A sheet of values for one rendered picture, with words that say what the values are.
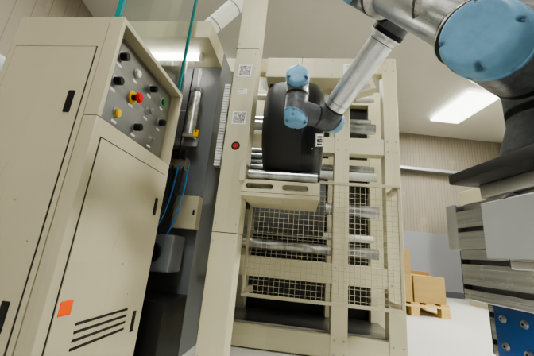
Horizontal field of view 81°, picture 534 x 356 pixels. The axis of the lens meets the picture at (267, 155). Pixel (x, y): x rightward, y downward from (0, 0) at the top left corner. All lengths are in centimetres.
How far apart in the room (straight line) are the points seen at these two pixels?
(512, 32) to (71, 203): 103
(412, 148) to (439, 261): 260
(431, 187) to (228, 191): 696
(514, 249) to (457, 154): 835
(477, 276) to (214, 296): 112
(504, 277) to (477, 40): 38
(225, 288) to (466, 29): 132
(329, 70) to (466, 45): 157
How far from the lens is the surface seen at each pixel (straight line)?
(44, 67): 129
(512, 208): 46
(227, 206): 155
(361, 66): 100
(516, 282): 64
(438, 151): 855
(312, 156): 144
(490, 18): 58
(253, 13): 205
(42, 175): 111
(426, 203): 804
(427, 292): 454
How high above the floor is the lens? 54
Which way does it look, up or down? 17 degrees up
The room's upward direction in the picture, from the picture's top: 5 degrees clockwise
